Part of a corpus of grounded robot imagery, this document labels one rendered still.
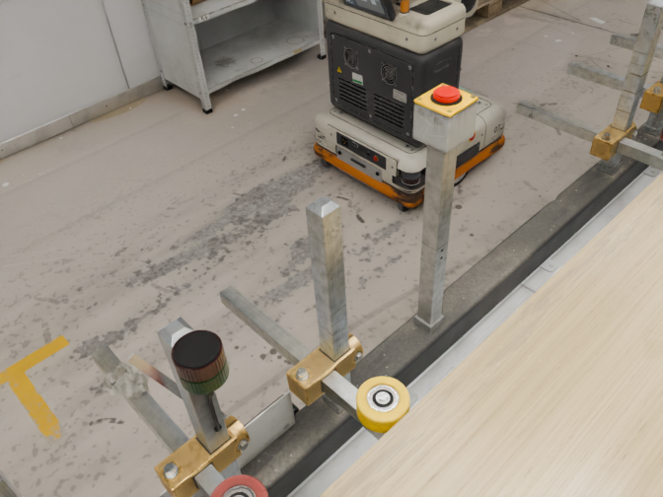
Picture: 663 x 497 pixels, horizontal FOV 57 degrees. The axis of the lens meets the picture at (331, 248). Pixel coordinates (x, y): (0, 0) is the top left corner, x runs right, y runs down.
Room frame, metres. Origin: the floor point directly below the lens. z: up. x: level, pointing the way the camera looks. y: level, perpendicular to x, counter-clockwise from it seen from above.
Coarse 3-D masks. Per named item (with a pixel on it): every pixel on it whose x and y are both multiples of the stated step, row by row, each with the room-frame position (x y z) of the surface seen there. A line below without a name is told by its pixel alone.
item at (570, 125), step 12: (528, 108) 1.45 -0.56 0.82; (540, 108) 1.43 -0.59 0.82; (540, 120) 1.42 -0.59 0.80; (552, 120) 1.39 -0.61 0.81; (564, 120) 1.37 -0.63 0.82; (576, 120) 1.36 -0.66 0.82; (576, 132) 1.34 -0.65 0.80; (588, 132) 1.31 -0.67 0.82; (624, 144) 1.24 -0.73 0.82; (636, 144) 1.24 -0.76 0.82; (636, 156) 1.21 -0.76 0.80; (648, 156) 1.19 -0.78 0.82; (660, 156) 1.18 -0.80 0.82; (660, 168) 1.17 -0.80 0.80
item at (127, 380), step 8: (120, 368) 0.63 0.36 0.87; (128, 368) 0.63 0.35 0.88; (136, 368) 0.64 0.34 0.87; (104, 376) 0.63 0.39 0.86; (112, 376) 0.62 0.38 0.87; (120, 376) 0.62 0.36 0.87; (128, 376) 0.62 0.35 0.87; (136, 376) 0.62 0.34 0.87; (144, 376) 0.62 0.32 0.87; (104, 384) 0.61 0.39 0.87; (112, 384) 0.60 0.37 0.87; (120, 384) 0.60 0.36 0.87; (128, 384) 0.60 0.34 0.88; (136, 384) 0.61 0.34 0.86; (144, 384) 0.60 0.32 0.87; (112, 392) 0.59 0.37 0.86; (120, 392) 0.59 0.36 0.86; (128, 392) 0.59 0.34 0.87; (136, 392) 0.59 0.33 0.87
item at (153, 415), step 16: (96, 352) 0.68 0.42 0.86; (112, 352) 0.68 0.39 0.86; (112, 368) 0.64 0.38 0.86; (128, 400) 0.58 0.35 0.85; (144, 400) 0.57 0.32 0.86; (144, 416) 0.55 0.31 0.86; (160, 416) 0.54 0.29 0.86; (160, 432) 0.52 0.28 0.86; (176, 432) 0.51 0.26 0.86; (176, 448) 0.49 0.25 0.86; (208, 480) 0.43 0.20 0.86; (208, 496) 0.41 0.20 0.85
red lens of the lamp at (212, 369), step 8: (176, 344) 0.47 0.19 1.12; (224, 352) 0.46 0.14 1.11; (216, 360) 0.44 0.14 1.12; (224, 360) 0.45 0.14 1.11; (176, 368) 0.44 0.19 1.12; (200, 368) 0.43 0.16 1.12; (208, 368) 0.43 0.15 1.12; (216, 368) 0.44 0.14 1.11; (184, 376) 0.43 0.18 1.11; (192, 376) 0.43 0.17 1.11; (200, 376) 0.43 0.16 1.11; (208, 376) 0.43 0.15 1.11
